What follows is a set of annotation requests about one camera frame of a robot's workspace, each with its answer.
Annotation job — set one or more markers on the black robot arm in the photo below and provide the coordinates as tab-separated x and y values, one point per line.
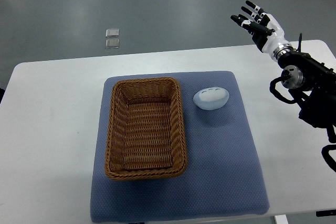
303	81

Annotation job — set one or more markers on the upper metal floor plate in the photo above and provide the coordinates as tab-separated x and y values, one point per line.
112	32

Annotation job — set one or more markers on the brown wicker basket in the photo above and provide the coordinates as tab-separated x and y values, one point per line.
146	134

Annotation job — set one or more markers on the blue quilted mat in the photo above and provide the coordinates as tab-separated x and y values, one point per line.
223	176

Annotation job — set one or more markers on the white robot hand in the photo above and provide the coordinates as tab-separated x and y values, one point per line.
271	39

